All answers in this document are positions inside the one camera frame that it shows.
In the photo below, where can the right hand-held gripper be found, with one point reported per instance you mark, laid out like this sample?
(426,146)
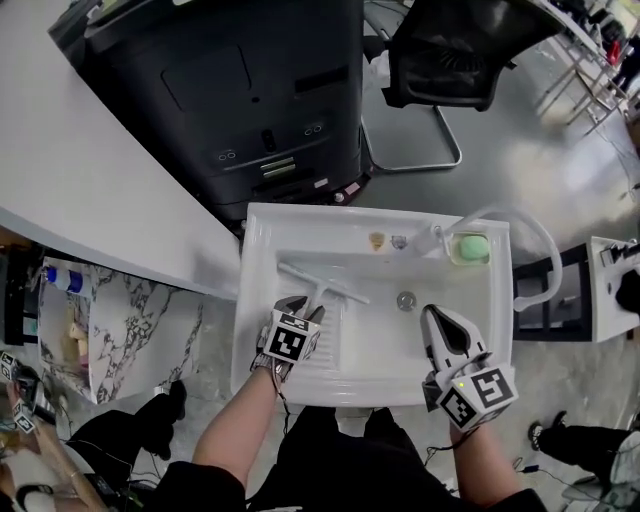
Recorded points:
(480,395)

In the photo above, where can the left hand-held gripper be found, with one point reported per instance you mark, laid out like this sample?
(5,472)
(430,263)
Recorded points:
(290,342)

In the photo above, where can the person's left forearm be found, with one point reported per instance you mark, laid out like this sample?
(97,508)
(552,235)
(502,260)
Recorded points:
(235,435)

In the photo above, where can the person's right forearm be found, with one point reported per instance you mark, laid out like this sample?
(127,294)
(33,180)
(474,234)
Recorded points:
(485,470)

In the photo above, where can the white washboard sink basin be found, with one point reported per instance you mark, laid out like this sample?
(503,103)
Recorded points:
(380,350)

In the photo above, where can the green soap bar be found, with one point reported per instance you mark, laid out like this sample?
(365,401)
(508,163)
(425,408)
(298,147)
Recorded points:
(473,247)

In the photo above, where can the yellow sticker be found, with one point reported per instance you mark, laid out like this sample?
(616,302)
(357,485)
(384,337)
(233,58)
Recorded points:
(376,241)

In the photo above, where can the grey sticker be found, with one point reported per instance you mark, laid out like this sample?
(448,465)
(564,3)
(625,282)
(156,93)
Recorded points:
(399,242)

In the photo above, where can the white flexible faucet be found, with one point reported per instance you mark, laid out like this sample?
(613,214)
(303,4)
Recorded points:
(553,260)

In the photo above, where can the small white sink basin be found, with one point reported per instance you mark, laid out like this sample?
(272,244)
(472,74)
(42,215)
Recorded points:
(600,300)

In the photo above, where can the white marble counter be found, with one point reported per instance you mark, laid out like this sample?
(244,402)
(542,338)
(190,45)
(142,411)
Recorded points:
(140,320)

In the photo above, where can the person's black clothing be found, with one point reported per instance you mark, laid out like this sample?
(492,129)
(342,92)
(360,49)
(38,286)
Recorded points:
(350,475)

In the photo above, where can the soap dispenser bottle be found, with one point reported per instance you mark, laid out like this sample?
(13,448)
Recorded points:
(607,256)

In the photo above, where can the black cloth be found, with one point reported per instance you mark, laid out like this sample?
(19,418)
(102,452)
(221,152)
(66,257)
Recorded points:
(630,295)

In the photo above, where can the large black machine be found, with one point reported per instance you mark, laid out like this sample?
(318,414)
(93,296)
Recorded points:
(225,100)

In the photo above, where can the wooden block pile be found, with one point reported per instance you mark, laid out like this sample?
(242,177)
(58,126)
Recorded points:
(79,342)

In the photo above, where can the blue capped white bottle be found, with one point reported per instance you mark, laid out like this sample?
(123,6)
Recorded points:
(75,281)

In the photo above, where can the black office chair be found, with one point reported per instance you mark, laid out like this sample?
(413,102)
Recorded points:
(450,60)

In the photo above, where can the dark drawer cabinet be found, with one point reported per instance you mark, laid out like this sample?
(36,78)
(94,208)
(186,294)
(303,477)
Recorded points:
(20,295)

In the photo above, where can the white long table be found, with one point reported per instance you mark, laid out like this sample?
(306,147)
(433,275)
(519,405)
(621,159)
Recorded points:
(575,30)

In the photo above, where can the black sink stand frame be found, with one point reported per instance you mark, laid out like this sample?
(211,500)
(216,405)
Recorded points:
(550,334)

